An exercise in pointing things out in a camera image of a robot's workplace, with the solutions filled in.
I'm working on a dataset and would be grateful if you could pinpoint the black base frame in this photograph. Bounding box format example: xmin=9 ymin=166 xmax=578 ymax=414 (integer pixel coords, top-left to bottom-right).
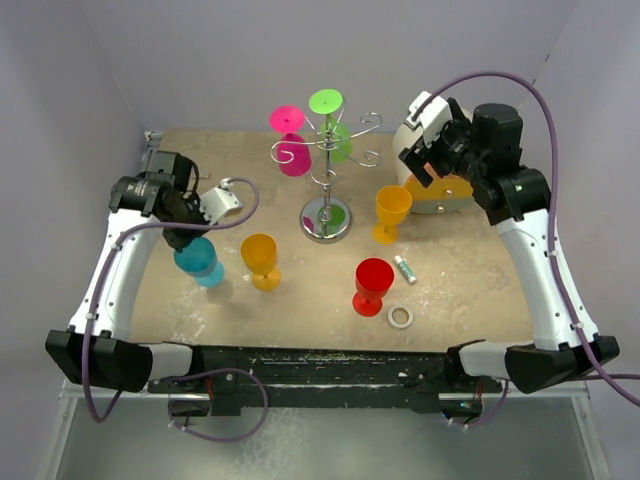
xmin=148 ymin=346 xmax=502 ymax=417

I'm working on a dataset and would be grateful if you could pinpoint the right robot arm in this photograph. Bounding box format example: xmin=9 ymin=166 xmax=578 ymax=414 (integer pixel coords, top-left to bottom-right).
xmin=394 ymin=91 xmax=620 ymax=394

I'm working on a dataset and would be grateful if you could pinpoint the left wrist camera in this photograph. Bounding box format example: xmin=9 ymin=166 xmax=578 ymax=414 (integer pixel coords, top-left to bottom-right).
xmin=199 ymin=178 xmax=243 ymax=225

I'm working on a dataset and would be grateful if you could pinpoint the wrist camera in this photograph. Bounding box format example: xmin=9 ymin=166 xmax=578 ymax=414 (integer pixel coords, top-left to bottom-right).
xmin=404 ymin=91 xmax=452 ymax=144
xmin=199 ymin=178 xmax=243 ymax=225

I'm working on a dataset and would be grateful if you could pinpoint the orange wine glass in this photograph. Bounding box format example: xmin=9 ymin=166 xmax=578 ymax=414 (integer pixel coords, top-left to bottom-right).
xmin=240 ymin=233 xmax=281 ymax=292
xmin=372 ymin=185 xmax=413 ymax=245

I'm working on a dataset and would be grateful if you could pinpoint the white tape roll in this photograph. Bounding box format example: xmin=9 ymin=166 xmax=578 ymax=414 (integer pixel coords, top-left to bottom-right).
xmin=387 ymin=303 xmax=414 ymax=330

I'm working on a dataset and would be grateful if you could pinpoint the chrome wine glass rack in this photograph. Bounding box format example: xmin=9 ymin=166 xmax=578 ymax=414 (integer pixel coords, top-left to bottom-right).
xmin=270 ymin=104 xmax=382 ymax=244

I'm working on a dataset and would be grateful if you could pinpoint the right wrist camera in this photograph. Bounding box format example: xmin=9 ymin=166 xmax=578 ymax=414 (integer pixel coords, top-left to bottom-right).
xmin=404 ymin=91 xmax=452 ymax=144

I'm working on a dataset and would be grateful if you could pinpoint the red plastic wine glass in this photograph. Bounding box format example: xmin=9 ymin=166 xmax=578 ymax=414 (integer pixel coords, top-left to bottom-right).
xmin=352 ymin=258 xmax=395 ymax=317

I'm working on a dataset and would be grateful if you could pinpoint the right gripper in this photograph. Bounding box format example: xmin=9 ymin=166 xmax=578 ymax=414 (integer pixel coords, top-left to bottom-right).
xmin=400 ymin=107 xmax=488 ymax=186

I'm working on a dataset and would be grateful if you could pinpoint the green plastic wine glass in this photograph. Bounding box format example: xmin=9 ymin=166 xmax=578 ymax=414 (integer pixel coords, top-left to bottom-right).
xmin=308 ymin=88 xmax=352 ymax=163

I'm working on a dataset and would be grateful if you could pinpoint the white green glue stick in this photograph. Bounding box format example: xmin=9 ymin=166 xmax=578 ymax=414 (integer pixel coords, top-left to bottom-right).
xmin=393 ymin=255 xmax=417 ymax=285

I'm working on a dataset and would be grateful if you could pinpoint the blue plastic wine glass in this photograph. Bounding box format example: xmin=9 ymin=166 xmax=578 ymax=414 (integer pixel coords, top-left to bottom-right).
xmin=173 ymin=237 xmax=225 ymax=288

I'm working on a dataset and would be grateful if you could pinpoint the pink plastic wine glass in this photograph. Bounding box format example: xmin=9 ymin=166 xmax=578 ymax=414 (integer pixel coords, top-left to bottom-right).
xmin=269 ymin=105 xmax=312 ymax=177

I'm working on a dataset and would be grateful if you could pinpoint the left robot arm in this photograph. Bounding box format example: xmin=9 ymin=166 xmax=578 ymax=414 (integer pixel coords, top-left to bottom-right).
xmin=45 ymin=151 xmax=207 ymax=392

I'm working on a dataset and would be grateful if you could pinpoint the white round drawer box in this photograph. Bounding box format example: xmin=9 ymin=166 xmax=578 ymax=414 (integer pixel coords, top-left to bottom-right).
xmin=392 ymin=124 xmax=474 ymax=215

